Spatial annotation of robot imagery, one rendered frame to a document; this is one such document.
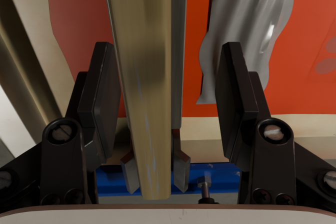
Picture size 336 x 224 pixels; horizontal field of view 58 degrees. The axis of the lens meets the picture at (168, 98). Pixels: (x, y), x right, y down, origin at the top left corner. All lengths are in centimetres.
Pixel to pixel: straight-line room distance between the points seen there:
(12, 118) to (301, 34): 30
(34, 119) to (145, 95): 21
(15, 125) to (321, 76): 33
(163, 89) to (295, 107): 24
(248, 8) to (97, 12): 13
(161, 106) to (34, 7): 15
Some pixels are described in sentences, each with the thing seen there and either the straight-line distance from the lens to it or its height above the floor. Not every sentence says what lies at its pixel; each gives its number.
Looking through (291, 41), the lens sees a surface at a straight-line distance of 32.
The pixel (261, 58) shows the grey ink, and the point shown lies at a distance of 31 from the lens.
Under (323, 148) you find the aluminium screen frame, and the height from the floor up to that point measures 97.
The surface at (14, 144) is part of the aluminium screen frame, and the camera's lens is 39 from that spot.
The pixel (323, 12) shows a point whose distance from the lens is 31.
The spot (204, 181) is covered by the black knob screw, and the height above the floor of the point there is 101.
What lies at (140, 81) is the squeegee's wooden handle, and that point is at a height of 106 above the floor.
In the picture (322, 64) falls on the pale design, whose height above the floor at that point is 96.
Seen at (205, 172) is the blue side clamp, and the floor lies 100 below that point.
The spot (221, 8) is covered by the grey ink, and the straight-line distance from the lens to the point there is 27.
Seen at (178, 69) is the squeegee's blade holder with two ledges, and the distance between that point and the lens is 26.
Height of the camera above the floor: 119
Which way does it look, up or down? 42 degrees down
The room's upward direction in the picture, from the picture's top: 178 degrees clockwise
